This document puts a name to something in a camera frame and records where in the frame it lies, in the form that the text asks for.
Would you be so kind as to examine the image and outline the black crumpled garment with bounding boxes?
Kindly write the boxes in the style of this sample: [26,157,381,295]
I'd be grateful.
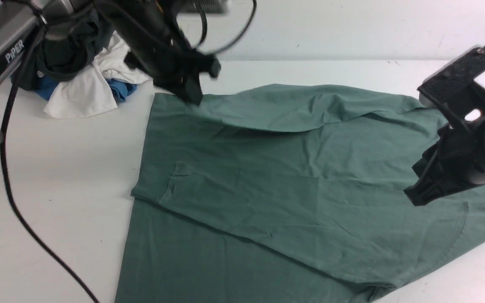
[19,11,114,91]

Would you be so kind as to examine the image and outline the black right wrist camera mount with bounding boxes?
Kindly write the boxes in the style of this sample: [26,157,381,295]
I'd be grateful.
[417,45,485,133]

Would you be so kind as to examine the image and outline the green long-sleeved shirt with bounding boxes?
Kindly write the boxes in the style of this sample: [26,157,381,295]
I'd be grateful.
[115,85,485,303]

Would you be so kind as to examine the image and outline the white crumpled garment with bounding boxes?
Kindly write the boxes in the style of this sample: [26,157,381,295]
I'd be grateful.
[44,32,152,119]

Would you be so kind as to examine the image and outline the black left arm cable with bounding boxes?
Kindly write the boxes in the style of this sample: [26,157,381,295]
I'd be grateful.
[0,25,100,303]

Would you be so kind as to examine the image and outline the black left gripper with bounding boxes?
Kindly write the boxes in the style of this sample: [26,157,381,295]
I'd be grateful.
[96,0,221,106]

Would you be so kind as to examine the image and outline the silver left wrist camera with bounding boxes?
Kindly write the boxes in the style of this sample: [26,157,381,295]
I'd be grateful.
[179,0,231,15]

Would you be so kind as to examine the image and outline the blue crumpled garment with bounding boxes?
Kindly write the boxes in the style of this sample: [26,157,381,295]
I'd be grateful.
[33,75,137,103]

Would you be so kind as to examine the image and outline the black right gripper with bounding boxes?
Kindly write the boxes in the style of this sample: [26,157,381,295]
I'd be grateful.
[403,116,485,207]

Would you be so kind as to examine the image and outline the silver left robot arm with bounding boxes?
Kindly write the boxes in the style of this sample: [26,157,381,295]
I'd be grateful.
[0,0,221,142]

